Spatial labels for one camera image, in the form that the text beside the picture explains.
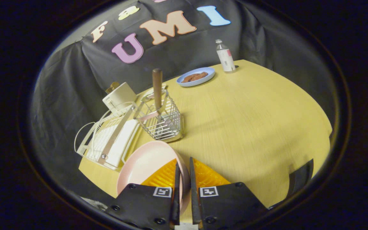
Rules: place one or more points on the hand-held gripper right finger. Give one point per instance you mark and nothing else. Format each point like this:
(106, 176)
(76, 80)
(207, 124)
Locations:
(225, 204)

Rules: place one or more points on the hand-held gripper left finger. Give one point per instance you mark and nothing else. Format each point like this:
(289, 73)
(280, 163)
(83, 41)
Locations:
(145, 204)

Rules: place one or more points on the pink plate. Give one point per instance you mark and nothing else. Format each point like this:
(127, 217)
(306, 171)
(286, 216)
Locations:
(145, 163)

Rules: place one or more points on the small white dish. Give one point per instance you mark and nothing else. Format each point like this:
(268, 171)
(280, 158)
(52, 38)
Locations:
(148, 94)

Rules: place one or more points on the blue plate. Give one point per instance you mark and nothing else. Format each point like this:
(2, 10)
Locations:
(209, 75)

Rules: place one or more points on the white toaster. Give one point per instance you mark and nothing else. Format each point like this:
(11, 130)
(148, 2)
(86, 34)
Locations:
(120, 95)

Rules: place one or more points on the brown toast slice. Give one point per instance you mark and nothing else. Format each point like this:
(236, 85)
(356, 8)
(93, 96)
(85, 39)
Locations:
(114, 86)

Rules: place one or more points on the brown food pieces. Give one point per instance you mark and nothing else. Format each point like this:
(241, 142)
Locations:
(195, 77)

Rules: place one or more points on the black backdrop cloth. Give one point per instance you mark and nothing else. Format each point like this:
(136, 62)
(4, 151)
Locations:
(75, 80)

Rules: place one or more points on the clear bottle with white label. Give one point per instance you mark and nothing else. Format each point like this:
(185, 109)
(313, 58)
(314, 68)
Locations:
(226, 59)

